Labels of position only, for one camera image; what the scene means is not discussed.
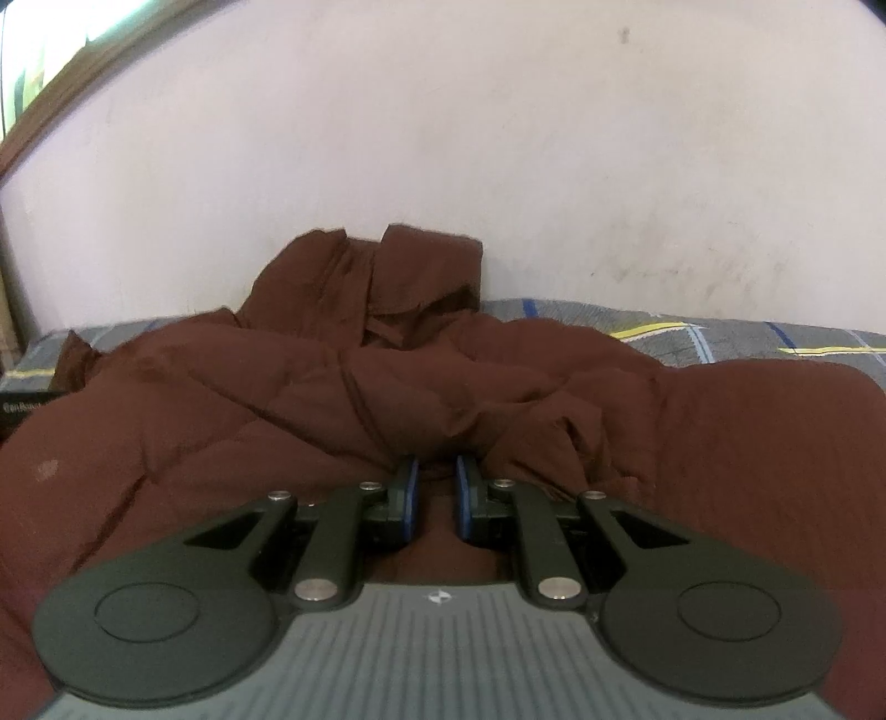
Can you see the brown wooden window frame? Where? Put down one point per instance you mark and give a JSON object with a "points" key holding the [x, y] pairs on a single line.
{"points": [[62, 83]]}

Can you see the grey plaid bed sheet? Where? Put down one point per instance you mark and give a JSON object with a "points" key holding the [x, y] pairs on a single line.
{"points": [[692, 339]]}

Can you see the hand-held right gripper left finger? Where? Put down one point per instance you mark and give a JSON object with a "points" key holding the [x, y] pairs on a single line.
{"points": [[410, 498]]}

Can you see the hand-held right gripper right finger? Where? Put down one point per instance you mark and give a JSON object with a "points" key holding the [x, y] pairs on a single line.
{"points": [[462, 500]]}

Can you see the brown quilted jacket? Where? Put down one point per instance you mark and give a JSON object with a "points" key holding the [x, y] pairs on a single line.
{"points": [[207, 415]]}

